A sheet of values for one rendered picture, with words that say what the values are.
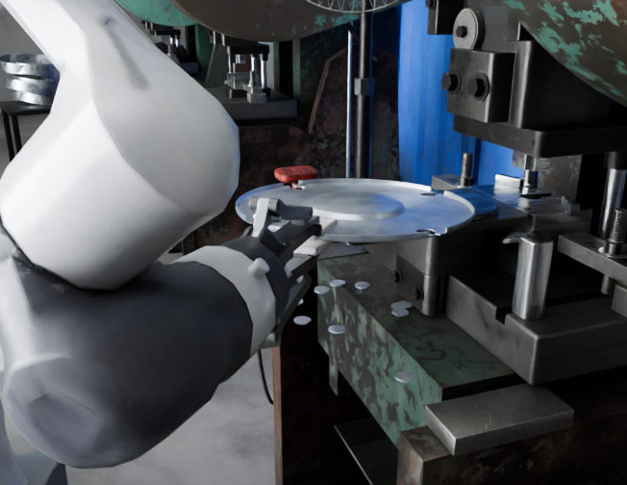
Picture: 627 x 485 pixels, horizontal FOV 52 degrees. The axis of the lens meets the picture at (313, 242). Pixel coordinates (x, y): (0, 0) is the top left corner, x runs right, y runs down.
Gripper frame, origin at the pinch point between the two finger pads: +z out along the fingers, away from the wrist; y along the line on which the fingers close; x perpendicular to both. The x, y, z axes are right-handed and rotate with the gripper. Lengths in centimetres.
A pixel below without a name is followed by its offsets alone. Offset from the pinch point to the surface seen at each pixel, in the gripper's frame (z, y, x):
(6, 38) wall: 473, 32, 482
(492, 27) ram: 23.7, 22.0, -14.3
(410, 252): 20.3, -6.5, -6.8
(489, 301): 11.8, -8.8, -17.7
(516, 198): 29.1, 0.3, -19.3
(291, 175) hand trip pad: 39.2, -1.1, 17.1
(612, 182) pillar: 26.9, 3.8, -30.5
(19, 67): 203, 11, 221
